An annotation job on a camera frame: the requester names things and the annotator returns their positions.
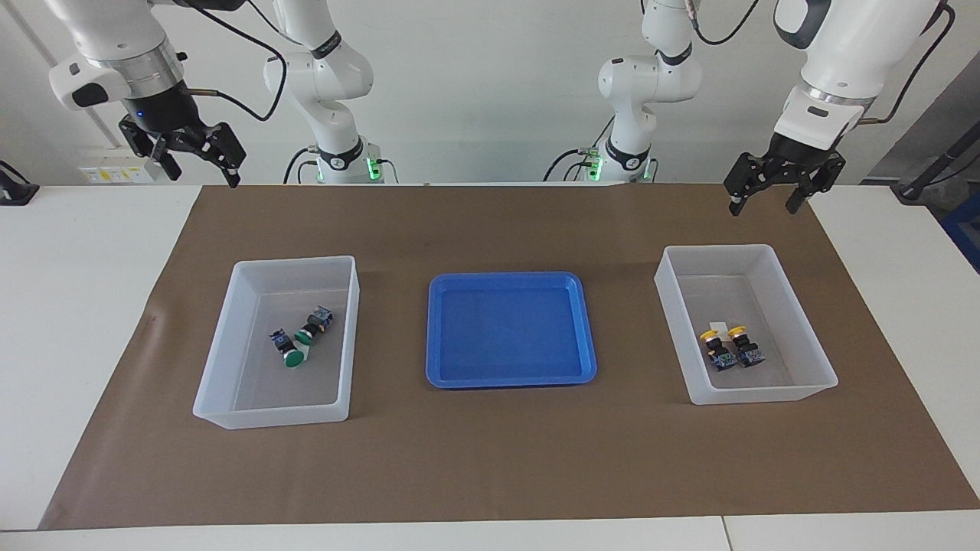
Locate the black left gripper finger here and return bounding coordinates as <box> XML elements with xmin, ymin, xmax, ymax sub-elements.
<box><xmin>724</xmin><ymin>152</ymin><xmax>775</xmax><ymax>217</ymax></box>
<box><xmin>786</xmin><ymin>156</ymin><xmax>848</xmax><ymax>216</ymax></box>

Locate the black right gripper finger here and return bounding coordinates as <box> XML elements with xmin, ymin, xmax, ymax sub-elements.
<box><xmin>201</xmin><ymin>122</ymin><xmax>248</xmax><ymax>189</ymax></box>
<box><xmin>118</xmin><ymin>115</ymin><xmax>184</xmax><ymax>183</ymax></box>

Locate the yellow push button switch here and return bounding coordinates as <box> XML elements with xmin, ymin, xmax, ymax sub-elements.
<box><xmin>701</xmin><ymin>328</ymin><xmax>738</xmax><ymax>371</ymax></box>
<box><xmin>727</xmin><ymin>325</ymin><xmax>766</xmax><ymax>369</ymax></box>

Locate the green push button switch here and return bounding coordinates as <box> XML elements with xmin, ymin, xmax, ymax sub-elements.
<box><xmin>294</xmin><ymin>306</ymin><xmax>335</xmax><ymax>345</ymax></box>
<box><xmin>269</xmin><ymin>328</ymin><xmax>307</xmax><ymax>369</ymax></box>

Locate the black stand pole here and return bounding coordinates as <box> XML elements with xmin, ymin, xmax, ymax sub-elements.
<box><xmin>892</xmin><ymin>122</ymin><xmax>980</xmax><ymax>202</ymax></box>

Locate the black device at table edge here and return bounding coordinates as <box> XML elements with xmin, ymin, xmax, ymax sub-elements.
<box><xmin>0</xmin><ymin>160</ymin><xmax>41</xmax><ymax>206</ymax></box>

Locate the blue plastic crate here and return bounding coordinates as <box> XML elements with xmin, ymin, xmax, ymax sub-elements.
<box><xmin>940</xmin><ymin>191</ymin><xmax>980</xmax><ymax>274</ymax></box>

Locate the translucent white plastic box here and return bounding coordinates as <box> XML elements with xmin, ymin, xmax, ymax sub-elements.
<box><xmin>192</xmin><ymin>256</ymin><xmax>361</xmax><ymax>430</ymax></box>
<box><xmin>654</xmin><ymin>244</ymin><xmax>839</xmax><ymax>406</ymax></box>

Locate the blue plastic tray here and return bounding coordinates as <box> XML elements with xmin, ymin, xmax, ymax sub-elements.
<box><xmin>426</xmin><ymin>272</ymin><xmax>598</xmax><ymax>390</ymax></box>

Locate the brown paper table mat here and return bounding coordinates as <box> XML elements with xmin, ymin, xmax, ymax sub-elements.
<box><xmin>38</xmin><ymin>184</ymin><xmax>980</xmax><ymax>530</ymax></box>

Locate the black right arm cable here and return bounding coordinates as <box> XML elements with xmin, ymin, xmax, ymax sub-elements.
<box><xmin>184</xmin><ymin>0</ymin><xmax>288</xmax><ymax>123</ymax></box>

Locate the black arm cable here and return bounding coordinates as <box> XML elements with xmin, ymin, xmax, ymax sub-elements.
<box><xmin>184</xmin><ymin>0</ymin><xmax>288</xmax><ymax>123</ymax></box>
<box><xmin>693</xmin><ymin>0</ymin><xmax>956</xmax><ymax>125</ymax></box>

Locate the white wall socket box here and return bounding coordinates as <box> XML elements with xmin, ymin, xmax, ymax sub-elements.
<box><xmin>79</xmin><ymin>149</ymin><xmax>165</xmax><ymax>183</ymax></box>

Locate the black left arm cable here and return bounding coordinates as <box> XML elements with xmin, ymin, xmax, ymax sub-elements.
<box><xmin>693</xmin><ymin>0</ymin><xmax>956</xmax><ymax>125</ymax></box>

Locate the white wall cable duct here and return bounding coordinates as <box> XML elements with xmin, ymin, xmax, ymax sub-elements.
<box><xmin>8</xmin><ymin>0</ymin><xmax>119</xmax><ymax>148</ymax></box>

